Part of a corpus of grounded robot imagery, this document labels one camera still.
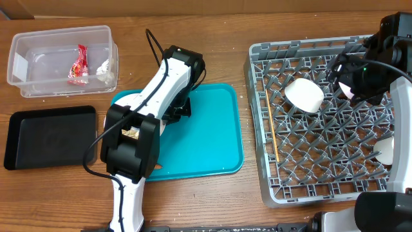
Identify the wooden chopstick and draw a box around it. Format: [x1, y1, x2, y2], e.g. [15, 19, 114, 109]
[265, 89, 280, 163]

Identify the white bowl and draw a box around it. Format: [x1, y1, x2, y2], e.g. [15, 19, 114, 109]
[285, 78, 324, 113]

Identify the pink bowl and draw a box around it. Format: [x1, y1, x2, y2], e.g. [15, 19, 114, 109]
[338, 82, 354, 100]

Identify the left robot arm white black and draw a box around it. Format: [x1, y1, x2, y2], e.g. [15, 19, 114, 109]
[82, 30, 206, 231]

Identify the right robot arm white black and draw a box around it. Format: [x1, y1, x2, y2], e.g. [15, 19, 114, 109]
[306, 12, 411, 231]

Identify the grey dishwasher rack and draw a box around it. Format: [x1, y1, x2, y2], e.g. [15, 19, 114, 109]
[244, 35, 395, 208]

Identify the teal serving tray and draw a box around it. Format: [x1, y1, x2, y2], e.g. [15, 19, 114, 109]
[111, 82, 245, 182]

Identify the red snack wrapper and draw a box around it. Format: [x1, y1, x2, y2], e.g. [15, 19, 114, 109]
[68, 44, 89, 86]

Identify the clear plastic bin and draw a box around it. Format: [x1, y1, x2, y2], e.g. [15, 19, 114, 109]
[6, 25, 118, 98]

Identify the black plastic tray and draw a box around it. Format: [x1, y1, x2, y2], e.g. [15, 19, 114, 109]
[3, 106, 97, 170]

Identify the white cup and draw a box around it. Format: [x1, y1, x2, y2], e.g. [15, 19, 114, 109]
[373, 137, 394, 166]

